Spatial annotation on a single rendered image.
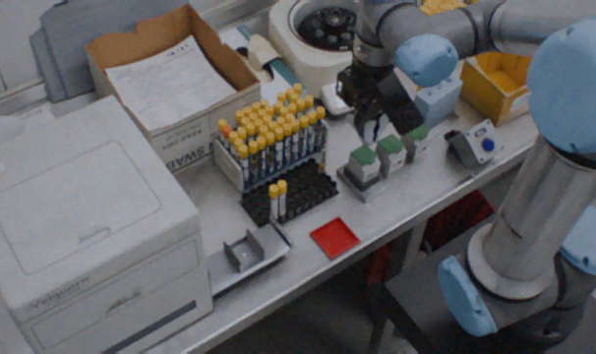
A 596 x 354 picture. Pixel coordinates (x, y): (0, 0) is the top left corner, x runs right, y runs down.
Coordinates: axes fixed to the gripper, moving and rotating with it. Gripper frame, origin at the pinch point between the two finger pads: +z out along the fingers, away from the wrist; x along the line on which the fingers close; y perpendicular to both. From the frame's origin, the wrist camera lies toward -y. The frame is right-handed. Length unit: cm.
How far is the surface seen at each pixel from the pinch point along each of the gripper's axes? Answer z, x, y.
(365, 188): 10.8, 1.5, -1.4
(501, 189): 100, -89, 16
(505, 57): 8.1, -45.8, 6.3
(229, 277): 8.7, 33.9, -3.4
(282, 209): 8.5, 18.2, 2.6
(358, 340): 100, -11, 3
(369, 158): 4.6, -0.1, 0.1
